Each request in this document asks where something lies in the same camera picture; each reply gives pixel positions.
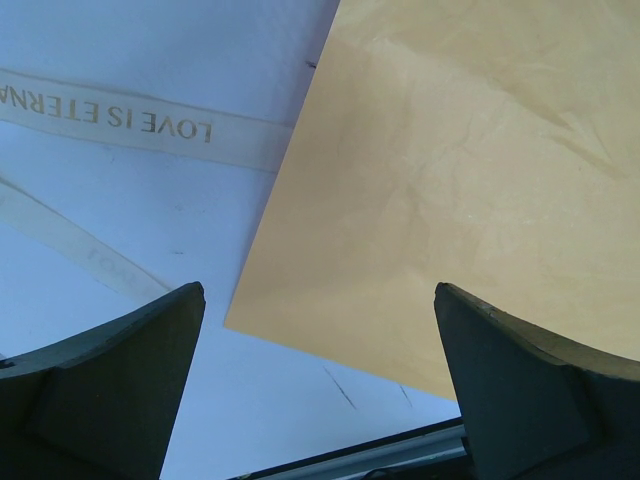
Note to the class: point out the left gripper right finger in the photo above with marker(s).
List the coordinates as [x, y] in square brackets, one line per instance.
[535, 404]

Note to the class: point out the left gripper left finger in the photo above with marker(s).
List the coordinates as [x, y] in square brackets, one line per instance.
[101, 404]

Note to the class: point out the orange wrapping paper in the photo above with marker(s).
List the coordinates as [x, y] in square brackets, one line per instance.
[490, 144]

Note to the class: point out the cream printed ribbon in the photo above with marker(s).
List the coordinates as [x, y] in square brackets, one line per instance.
[123, 119]

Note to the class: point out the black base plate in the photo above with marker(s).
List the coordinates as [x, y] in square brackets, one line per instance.
[425, 446]

